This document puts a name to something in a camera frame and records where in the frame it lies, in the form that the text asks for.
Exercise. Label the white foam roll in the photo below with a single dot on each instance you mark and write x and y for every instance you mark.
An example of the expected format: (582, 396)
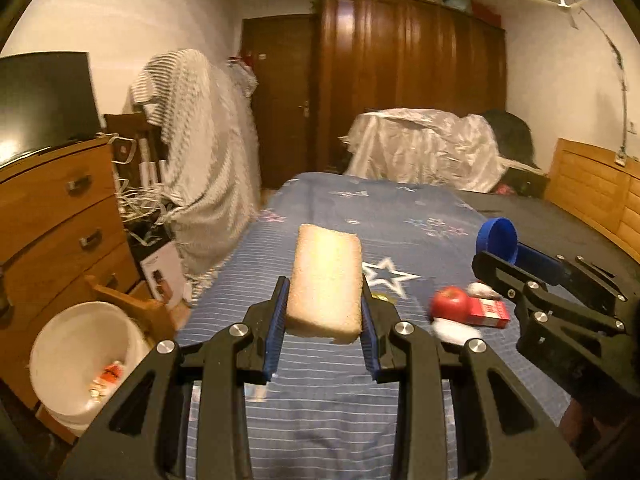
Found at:
(450, 332)

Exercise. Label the black clothes pile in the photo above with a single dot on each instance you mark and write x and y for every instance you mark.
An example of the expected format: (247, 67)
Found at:
(512, 136)

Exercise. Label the wooden chest of drawers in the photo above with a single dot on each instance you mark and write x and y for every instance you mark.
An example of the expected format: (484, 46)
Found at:
(59, 223)

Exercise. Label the white plastic bucket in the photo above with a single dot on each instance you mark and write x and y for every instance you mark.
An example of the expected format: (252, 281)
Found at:
(71, 349)

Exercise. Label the white product box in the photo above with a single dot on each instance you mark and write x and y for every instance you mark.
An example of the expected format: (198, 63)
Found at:
(162, 270)

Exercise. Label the dark wooden door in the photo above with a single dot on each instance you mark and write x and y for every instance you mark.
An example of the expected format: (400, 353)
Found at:
(280, 51)

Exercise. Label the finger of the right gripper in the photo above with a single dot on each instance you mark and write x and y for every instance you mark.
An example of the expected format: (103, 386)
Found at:
(530, 294)
(592, 285)

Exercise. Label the blue star-pattern bedsheet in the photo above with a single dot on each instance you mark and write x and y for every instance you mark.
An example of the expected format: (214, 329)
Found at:
(319, 364)

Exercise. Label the striped cloth cover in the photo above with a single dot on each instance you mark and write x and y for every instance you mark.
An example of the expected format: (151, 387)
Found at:
(212, 176)

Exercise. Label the beige sponge block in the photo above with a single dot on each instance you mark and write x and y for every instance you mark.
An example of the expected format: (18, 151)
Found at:
(324, 300)

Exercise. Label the dark wooden wardrobe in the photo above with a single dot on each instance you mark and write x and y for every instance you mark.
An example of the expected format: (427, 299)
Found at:
(380, 54)

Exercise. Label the blue plastic cap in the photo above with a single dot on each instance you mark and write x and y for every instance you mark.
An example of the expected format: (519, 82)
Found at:
(498, 236)

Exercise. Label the black flat television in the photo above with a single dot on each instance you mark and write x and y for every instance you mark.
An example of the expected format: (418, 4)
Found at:
(47, 101)

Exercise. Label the wooden chair back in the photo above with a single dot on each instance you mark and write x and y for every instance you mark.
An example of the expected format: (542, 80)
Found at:
(132, 144)

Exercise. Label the wooden stool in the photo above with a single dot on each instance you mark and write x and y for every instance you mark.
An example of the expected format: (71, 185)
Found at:
(150, 315)

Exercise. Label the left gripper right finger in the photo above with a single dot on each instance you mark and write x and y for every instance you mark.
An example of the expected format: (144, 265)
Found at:
(502, 432)

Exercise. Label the wooden bed headboard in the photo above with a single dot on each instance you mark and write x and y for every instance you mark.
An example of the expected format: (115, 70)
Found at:
(585, 181)

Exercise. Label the red apple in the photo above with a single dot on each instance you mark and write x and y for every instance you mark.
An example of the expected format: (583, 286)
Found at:
(451, 303)

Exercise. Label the pink red carton box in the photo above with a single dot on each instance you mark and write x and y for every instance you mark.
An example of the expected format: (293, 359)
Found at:
(487, 312)

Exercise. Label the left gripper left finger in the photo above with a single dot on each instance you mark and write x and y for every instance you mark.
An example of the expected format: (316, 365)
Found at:
(177, 393)

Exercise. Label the silver satin cloth cover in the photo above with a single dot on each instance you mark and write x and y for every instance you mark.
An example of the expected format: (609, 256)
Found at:
(425, 146)

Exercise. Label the dark grey bed cover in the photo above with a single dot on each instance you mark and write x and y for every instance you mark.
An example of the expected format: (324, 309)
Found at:
(552, 230)

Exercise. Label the white ceiling fan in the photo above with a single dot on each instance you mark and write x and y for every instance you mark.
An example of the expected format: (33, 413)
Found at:
(568, 7)

